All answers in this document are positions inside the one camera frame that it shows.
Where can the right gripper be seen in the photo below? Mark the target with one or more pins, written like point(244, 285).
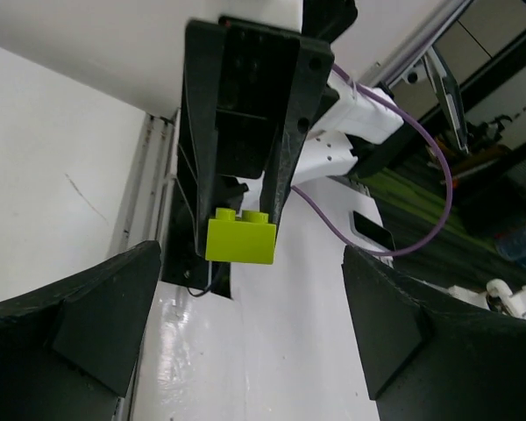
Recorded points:
point(251, 91)

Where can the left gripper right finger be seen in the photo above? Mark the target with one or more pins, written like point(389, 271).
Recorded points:
point(427, 355)

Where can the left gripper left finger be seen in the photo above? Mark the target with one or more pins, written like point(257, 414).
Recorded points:
point(68, 350)

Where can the lime rectangular lego brick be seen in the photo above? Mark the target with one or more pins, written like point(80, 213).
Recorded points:
point(245, 238)

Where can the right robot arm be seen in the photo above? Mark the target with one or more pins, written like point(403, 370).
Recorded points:
point(349, 130)

